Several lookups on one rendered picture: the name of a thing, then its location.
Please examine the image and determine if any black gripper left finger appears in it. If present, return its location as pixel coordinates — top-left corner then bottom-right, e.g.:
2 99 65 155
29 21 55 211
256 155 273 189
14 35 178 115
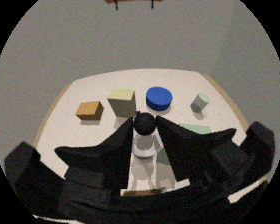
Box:
54 117 135 189

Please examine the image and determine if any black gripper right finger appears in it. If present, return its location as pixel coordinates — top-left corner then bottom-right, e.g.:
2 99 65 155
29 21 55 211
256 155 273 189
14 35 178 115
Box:
156 116 236 183

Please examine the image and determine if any blue short cylinder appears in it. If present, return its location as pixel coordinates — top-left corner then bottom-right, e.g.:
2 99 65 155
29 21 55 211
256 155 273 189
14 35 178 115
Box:
145 87 172 112

